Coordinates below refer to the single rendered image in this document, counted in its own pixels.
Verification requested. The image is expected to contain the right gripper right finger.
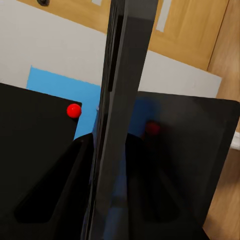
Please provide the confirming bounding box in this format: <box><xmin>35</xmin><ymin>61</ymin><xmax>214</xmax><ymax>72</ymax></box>
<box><xmin>125</xmin><ymin>133</ymin><xmax>210</xmax><ymax>240</ymax></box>

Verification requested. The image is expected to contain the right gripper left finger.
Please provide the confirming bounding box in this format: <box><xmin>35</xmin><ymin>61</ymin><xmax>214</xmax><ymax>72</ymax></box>
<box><xmin>0</xmin><ymin>133</ymin><xmax>95</xmax><ymax>240</ymax></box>

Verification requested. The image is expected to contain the monitor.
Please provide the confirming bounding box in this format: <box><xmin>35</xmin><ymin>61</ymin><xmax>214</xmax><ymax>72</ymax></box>
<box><xmin>0</xmin><ymin>83</ymin><xmax>91</xmax><ymax>218</ymax></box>

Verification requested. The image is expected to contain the keyboard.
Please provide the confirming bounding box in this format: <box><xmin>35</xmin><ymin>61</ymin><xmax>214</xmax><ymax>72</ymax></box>
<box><xmin>85</xmin><ymin>0</ymin><xmax>159</xmax><ymax>240</ymax></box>

